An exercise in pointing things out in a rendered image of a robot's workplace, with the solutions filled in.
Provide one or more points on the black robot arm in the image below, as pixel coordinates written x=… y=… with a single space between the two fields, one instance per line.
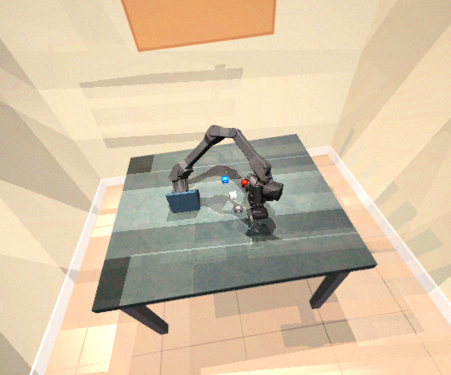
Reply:
x=261 y=183

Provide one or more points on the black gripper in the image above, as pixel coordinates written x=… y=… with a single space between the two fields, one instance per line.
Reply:
x=255 y=200

